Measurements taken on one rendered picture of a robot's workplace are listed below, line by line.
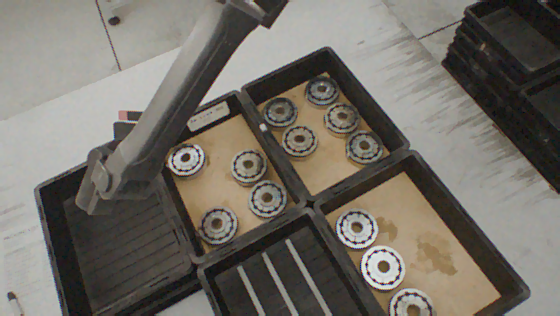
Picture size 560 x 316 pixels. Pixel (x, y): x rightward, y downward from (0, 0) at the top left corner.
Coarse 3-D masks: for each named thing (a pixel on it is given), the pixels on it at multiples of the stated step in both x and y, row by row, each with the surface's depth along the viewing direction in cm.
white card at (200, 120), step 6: (222, 102) 104; (210, 108) 103; (216, 108) 104; (222, 108) 106; (228, 108) 107; (198, 114) 103; (204, 114) 104; (210, 114) 105; (216, 114) 107; (222, 114) 108; (192, 120) 103; (198, 120) 105; (204, 120) 106; (210, 120) 107; (192, 126) 105; (198, 126) 107
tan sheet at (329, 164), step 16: (288, 96) 114; (304, 96) 113; (304, 112) 111; (320, 112) 110; (320, 128) 108; (368, 128) 107; (320, 144) 105; (336, 144) 105; (304, 160) 104; (320, 160) 103; (336, 160) 103; (304, 176) 101; (320, 176) 101; (336, 176) 101
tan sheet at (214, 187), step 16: (224, 128) 110; (240, 128) 110; (208, 144) 108; (224, 144) 108; (240, 144) 107; (256, 144) 107; (208, 160) 106; (224, 160) 106; (208, 176) 104; (224, 176) 103; (272, 176) 102; (192, 192) 102; (208, 192) 101; (224, 192) 101; (240, 192) 101; (192, 208) 100; (208, 208) 99; (240, 208) 99; (240, 224) 97; (256, 224) 96
